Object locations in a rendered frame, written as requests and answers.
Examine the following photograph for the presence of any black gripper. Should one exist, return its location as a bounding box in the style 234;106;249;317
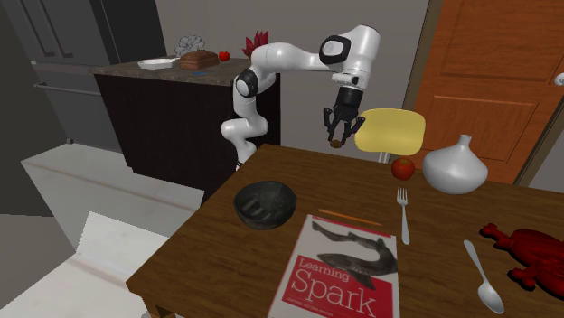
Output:
323;85;367;144

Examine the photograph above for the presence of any yellow chair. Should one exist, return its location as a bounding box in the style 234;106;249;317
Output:
353;108;427;164

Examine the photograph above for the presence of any red apple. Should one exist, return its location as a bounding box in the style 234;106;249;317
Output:
390;157;416;182

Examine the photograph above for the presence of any orange pencil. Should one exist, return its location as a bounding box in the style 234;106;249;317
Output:
317;208;383;228

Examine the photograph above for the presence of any black bowl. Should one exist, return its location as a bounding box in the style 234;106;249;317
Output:
232;180;298;231

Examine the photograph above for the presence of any silver fork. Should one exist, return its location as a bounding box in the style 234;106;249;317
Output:
396;187;411;246

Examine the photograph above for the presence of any white vase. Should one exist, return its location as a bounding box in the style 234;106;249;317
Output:
421;134;489;196

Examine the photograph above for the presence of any orange wooden door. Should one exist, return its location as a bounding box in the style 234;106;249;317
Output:
402;0;564;186

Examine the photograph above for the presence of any red and white book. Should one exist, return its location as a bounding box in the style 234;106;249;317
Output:
267;214;401;318

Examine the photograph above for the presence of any dark kitchen island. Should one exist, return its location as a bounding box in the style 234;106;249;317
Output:
91;30;282;204

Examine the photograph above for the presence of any brown wooden table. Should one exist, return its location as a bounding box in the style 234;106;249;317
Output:
125;143;564;318

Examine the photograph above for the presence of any silver spoon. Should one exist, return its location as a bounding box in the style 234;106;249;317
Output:
463;238;505;315

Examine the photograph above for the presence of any red lobster figure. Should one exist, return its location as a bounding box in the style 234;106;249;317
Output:
479;222;564;300

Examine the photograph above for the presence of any grey refrigerator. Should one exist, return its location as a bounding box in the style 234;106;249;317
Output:
0;0;167;154

